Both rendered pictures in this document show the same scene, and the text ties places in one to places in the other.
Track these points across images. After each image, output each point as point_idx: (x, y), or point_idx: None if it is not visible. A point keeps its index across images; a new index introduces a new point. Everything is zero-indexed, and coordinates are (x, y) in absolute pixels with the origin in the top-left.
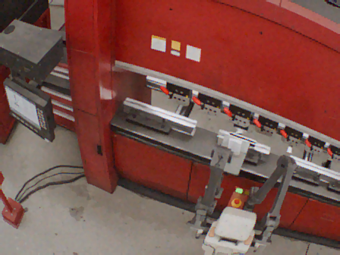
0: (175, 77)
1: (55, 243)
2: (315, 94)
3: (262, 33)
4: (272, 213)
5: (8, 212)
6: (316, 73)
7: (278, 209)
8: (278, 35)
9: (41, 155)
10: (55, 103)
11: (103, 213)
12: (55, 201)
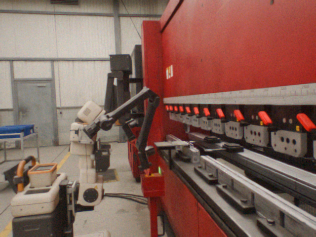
0: (170, 97)
1: (87, 213)
2: (195, 47)
3: (179, 21)
4: (109, 113)
5: None
6: (193, 23)
7: (114, 112)
8: (182, 12)
9: None
10: None
11: (132, 218)
12: (121, 204)
